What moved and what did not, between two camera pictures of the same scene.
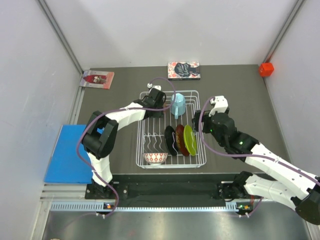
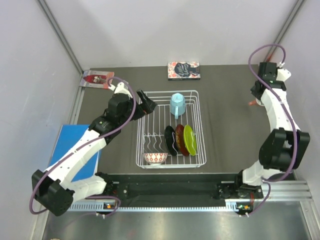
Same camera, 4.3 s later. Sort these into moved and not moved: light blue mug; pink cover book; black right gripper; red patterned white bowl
Moved: black right gripper
Not moved: pink cover book; red patterned white bowl; light blue mug
